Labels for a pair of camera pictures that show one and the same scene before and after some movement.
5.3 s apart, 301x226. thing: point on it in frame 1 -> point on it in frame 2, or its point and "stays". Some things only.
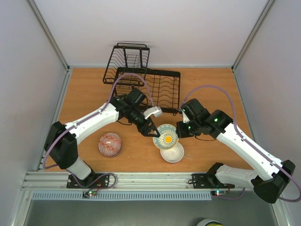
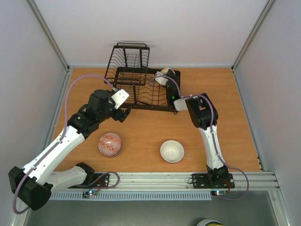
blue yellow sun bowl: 168,138 -> 164,70
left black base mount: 103,181 stays
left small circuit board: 90,193 stays
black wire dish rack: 128,68 stays
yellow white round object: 209,222 stays
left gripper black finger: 146,129 -> 127,112
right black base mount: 209,181 stays
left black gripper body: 131,118 -> 118,116
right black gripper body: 181,133 -> 169,78
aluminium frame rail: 57,181 stays
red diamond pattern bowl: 110,145 stays
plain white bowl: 173,155 stays
